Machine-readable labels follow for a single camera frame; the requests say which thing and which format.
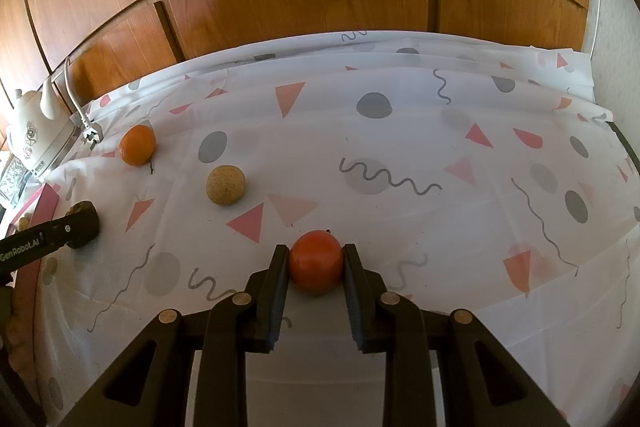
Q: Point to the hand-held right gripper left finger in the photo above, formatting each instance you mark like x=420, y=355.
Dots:
x=280, y=287

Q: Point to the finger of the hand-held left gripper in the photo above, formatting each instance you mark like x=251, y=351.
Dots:
x=77, y=229

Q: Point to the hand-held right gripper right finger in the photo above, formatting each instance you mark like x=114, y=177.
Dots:
x=352, y=292

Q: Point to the dark brown round fruit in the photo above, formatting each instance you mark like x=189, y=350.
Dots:
x=82, y=207

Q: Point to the pale cut root piece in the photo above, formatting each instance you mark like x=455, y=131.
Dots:
x=24, y=223

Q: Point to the red tomato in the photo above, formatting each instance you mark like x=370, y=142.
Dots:
x=315, y=262

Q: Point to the pink shallow tray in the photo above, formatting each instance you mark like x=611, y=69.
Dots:
x=47, y=198

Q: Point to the person's left hand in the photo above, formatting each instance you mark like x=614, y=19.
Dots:
x=19, y=322

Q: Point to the silver patterned tissue box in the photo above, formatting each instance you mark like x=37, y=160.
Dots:
x=11, y=177

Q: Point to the orange with stem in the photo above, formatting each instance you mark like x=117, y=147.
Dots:
x=137, y=145

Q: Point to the white floral ceramic kettle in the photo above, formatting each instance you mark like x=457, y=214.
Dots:
x=37, y=132

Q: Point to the small beige ball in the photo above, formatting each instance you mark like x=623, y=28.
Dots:
x=226, y=185

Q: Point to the white patterned tablecloth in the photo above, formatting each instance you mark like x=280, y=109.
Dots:
x=380, y=147

